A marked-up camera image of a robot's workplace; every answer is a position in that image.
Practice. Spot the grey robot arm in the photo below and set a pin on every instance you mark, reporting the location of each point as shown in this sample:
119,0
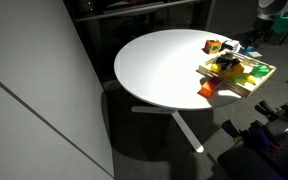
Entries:
271,5

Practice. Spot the magenta cube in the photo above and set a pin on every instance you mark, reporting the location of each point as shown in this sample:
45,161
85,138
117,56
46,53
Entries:
216,82

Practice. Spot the orange plush number cube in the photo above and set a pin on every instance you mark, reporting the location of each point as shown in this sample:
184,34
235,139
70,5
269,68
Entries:
212,46

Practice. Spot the light green cube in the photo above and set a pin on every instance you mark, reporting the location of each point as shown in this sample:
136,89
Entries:
240,79

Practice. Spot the wooden crate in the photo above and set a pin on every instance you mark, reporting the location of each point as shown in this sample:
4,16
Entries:
244,88

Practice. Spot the dark green cube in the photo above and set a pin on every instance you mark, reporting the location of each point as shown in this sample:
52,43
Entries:
260,70

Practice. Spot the white table base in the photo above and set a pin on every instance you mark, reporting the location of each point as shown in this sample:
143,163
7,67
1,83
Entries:
187,133

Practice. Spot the yellow lemon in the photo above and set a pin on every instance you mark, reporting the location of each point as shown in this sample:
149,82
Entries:
215,67

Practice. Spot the dark red plum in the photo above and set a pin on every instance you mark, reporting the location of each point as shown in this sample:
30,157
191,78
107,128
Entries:
236,62

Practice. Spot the orange fruit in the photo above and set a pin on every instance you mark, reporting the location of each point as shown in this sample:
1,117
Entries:
238,68

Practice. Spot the black white patterned block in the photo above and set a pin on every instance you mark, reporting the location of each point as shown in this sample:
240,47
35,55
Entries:
231,44

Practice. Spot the black purple clamp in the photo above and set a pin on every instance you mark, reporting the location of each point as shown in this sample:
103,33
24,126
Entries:
277,111
247,133

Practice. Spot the blue block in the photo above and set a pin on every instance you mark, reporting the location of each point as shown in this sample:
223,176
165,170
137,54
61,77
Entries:
250,50

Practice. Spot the small white box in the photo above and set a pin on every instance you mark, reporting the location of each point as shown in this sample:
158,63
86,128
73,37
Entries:
255,55

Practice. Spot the black seat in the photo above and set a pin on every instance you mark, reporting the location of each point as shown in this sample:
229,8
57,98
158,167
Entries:
244,165

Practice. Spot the teal green object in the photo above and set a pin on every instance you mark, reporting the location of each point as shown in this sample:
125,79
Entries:
285,21

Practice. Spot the grey shelf rail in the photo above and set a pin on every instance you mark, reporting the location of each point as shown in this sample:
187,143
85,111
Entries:
134,10

